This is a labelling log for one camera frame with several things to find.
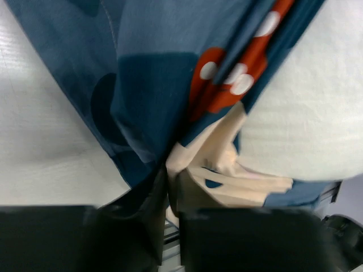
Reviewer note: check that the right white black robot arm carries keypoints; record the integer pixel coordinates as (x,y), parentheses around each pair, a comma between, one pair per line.
(347,232)

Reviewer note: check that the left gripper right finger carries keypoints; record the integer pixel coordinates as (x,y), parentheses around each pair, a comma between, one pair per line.
(249,238)

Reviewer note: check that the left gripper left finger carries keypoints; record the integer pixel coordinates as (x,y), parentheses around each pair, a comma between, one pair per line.
(125,235)

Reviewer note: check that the blue cartoon print pillowcase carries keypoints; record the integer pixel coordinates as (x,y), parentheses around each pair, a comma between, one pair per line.
(171,83)

